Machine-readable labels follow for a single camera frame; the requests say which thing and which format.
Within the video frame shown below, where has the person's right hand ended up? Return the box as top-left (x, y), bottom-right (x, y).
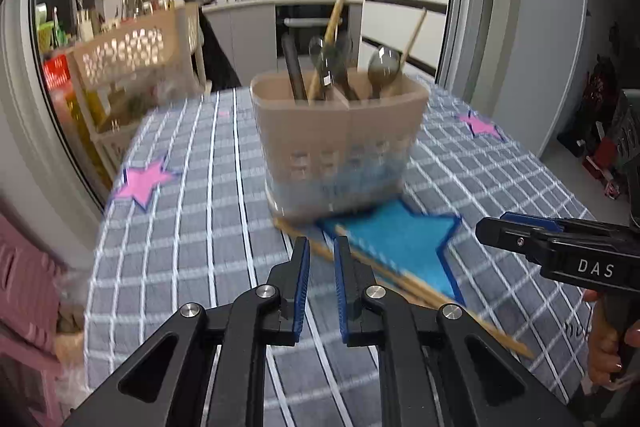
top-left (586, 304), bottom-right (640, 389)

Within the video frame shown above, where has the dark red bag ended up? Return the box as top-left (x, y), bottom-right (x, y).
top-left (557, 52), bottom-right (626, 202)

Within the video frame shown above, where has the beige plastic utensil holder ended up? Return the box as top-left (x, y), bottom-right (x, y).
top-left (249, 69), bottom-right (431, 225)

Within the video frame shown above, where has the green plastic basket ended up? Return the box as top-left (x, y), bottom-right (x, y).
top-left (36, 22), bottom-right (57, 54)

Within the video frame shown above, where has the black built-in oven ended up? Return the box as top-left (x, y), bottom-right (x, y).
top-left (275, 4), bottom-right (351, 72)

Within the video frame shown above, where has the blue star sticker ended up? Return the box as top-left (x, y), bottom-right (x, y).
top-left (332, 224), bottom-right (468, 310)

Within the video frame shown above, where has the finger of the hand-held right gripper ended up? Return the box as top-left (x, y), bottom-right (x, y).
top-left (500, 211), bottom-right (568, 234)
top-left (475, 217), bottom-right (568, 266)

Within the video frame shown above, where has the black-handled metal spoon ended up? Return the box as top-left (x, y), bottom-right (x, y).
top-left (309, 36), bottom-right (335, 100)
top-left (367, 48), bottom-right (402, 99)
top-left (330, 33), bottom-right (360, 102)
top-left (281, 33), bottom-right (307, 102)

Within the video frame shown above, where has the beige perforated storage cart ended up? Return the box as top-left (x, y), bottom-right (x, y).
top-left (65, 4), bottom-right (213, 188)

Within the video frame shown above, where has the checkered star tablecloth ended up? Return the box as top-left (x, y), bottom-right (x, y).
top-left (82, 79), bottom-right (616, 427)

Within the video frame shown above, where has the pink plastic stool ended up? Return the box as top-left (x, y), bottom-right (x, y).
top-left (0, 212), bottom-right (66, 427)

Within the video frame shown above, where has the grey kitchen counter cabinet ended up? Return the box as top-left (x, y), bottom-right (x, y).
top-left (202, 0), bottom-right (363, 90)

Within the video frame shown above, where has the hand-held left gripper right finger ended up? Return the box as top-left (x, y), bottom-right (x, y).
top-left (333, 235), bottom-right (583, 427)

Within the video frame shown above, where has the wooden chopstick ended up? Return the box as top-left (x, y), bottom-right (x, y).
top-left (385, 7), bottom-right (429, 98)
top-left (272, 217), bottom-right (536, 360)
top-left (306, 0), bottom-right (348, 102)

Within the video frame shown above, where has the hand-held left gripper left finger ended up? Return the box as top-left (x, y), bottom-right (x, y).
top-left (62, 236), bottom-right (312, 427)

